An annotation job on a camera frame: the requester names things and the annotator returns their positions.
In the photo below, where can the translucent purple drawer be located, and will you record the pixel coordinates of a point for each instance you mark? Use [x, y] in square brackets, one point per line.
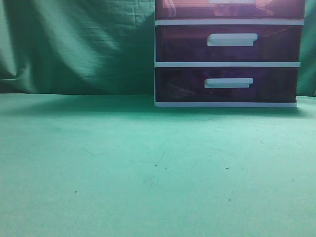
[228, 43]
[213, 9]
[226, 84]

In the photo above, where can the green cloth backdrop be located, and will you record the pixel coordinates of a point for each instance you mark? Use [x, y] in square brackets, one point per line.
[85, 153]

